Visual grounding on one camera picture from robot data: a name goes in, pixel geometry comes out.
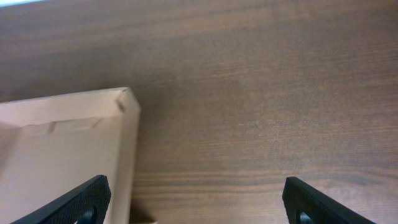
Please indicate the brown cardboard box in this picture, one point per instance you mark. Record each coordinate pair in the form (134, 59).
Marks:
(53, 144)

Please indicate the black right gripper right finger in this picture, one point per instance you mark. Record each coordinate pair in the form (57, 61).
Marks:
(305, 204)

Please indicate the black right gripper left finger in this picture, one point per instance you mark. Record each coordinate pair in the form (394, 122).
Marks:
(85, 204)

